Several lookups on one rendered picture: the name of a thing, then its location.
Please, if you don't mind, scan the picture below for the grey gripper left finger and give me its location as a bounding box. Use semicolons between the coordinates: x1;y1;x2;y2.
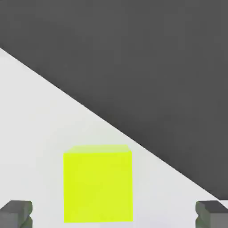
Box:
0;200;33;228

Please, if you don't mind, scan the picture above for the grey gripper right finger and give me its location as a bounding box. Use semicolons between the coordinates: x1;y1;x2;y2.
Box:
195;200;228;228

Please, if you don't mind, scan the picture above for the small yellow cube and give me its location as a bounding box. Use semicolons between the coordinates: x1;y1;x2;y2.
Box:
63;144;134;224

